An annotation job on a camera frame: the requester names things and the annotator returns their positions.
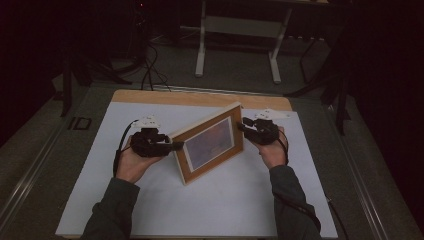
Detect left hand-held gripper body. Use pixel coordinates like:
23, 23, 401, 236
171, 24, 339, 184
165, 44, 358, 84
129, 114, 170, 158

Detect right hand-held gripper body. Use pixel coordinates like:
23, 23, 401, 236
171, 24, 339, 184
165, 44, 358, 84
249, 107, 291, 146

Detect wooden picture frame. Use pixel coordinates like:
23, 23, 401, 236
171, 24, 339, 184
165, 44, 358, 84
169, 101, 245, 186

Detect person's right hand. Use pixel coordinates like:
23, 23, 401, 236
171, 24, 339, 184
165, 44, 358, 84
256, 126, 290, 170

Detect person's left hand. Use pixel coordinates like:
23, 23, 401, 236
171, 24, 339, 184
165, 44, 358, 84
115, 136, 165, 185

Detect black rectangular floor plate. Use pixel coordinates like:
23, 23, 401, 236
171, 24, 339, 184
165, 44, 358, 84
67, 116, 93, 131

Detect white table sheet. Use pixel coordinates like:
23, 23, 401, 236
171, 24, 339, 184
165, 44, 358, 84
54, 101, 339, 239

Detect black tripod stand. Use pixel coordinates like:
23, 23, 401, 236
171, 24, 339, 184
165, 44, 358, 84
284, 33, 352, 136
59, 49, 134, 118

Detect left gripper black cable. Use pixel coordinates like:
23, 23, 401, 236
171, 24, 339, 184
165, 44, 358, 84
112, 118, 140, 178

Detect black floor cables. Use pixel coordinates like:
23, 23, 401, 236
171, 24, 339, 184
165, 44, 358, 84
139, 41, 173, 93

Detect white metal table frame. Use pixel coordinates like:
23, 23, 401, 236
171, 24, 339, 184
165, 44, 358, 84
194, 0, 295, 85

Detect metal floor rail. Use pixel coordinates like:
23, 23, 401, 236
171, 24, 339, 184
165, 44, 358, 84
323, 103, 390, 240
0, 123, 68, 231

